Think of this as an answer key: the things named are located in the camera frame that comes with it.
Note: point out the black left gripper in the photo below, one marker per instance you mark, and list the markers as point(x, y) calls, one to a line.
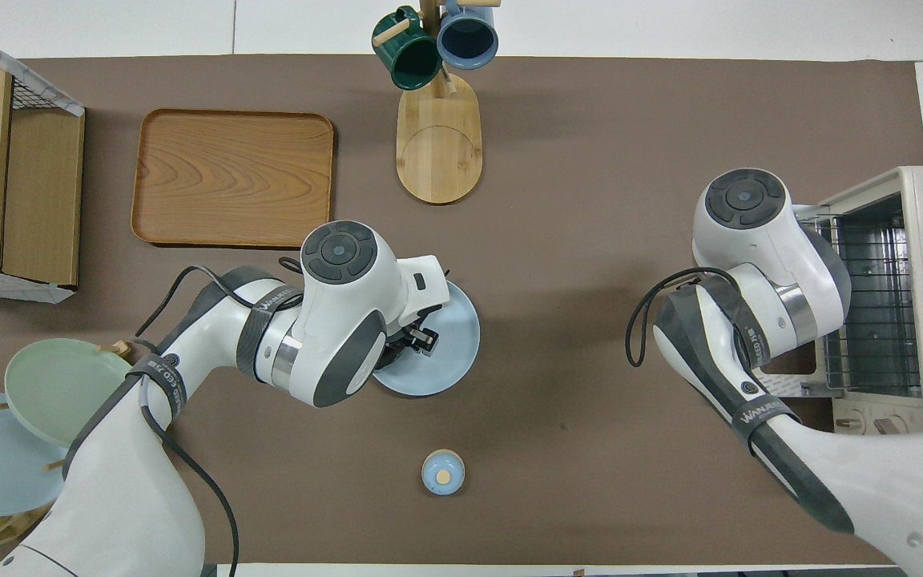
point(397, 349)

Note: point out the light blue ribbed plate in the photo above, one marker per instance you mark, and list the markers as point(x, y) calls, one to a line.
point(449, 353)

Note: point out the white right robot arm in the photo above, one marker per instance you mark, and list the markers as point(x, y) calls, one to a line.
point(774, 264)

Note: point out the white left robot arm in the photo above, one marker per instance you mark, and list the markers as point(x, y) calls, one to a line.
point(333, 320)

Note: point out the beige oven knob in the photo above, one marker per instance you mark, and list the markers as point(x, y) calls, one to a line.
point(852, 422)
point(892, 426)

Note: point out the wooden mug tree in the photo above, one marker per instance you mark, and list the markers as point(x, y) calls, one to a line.
point(437, 152)

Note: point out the wooden serving tray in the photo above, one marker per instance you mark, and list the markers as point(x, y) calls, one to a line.
point(233, 176)

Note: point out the brown table mat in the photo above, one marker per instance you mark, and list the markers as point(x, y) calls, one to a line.
point(590, 120)

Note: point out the dark green mug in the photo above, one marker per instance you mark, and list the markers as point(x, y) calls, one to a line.
point(409, 60)

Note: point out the blue mug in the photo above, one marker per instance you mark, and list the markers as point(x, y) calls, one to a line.
point(468, 40)

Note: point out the wooden plate rack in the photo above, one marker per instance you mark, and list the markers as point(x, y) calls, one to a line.
point(115, 348)

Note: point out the pale green plate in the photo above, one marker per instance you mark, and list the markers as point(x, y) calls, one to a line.
point(61, 393)

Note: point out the marble pattern cloth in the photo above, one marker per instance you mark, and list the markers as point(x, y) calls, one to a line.
point(53, 100)

